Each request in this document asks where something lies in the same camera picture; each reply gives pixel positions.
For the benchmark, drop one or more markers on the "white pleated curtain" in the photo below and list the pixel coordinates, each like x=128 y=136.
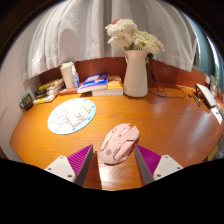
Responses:
x=83 y=33

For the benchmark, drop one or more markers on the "white ceramic jug vase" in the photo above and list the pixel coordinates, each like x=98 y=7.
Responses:
x=136 y=76

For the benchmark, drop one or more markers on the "red-brown book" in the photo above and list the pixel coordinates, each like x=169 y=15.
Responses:
x=68 y=91

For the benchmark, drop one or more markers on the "white artificial flower bouquet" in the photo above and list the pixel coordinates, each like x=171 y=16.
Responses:
x=133 y=35

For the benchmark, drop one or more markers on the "dark green mug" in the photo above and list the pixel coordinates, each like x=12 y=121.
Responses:
x=26 y=101

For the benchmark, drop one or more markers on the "black pen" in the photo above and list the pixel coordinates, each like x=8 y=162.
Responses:
x=196 y=100

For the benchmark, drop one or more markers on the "teal window curtain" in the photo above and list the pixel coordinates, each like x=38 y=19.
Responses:
x=202 y=50

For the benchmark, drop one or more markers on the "silver laptop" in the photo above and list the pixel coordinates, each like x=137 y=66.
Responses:
x=206 y=95

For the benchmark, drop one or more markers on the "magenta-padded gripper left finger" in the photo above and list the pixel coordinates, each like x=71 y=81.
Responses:
x=64 y=166

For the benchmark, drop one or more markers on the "clear spray bottle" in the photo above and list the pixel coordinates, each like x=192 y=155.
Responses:
x=75 y=80

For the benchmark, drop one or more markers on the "pink computer mouse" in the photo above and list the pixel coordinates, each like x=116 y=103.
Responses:
x=118 y=145

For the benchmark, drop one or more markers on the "beige lidded tumbler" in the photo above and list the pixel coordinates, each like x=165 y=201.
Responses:
x=67 y=76

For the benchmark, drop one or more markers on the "yellow orange book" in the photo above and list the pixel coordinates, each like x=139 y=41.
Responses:
x=115 y=87

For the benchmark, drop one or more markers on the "round light-blue cartoon mouse pad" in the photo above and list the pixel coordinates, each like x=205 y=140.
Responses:
x=71 y=116

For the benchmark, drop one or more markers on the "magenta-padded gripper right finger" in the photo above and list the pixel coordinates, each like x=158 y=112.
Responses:
x=164 y=166

